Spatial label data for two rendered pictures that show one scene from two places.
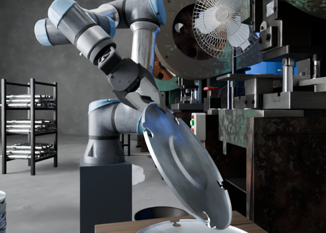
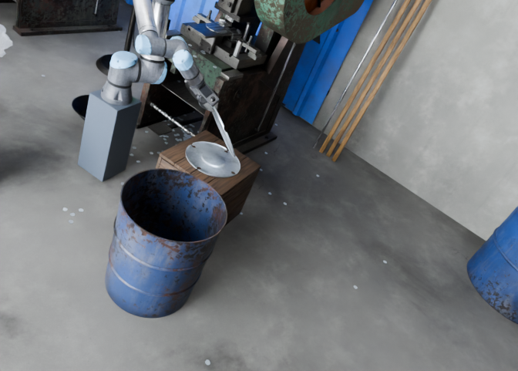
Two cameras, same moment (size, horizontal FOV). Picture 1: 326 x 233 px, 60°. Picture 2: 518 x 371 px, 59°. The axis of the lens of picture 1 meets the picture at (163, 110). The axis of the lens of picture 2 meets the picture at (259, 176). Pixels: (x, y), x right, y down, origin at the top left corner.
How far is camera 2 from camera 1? 189 cm
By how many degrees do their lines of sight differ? 64
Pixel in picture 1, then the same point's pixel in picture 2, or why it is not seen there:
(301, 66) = not seen: hidden behind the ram
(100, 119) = (129, 75)
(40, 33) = (146, 51)
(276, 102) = (227, 59)
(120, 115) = (145, 74)
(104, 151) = (127, 96)
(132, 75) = not seen: hidden behind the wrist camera
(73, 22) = (193, 72)
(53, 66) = not seen: outside the picture
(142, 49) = (164, 22)
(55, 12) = (185, 65)
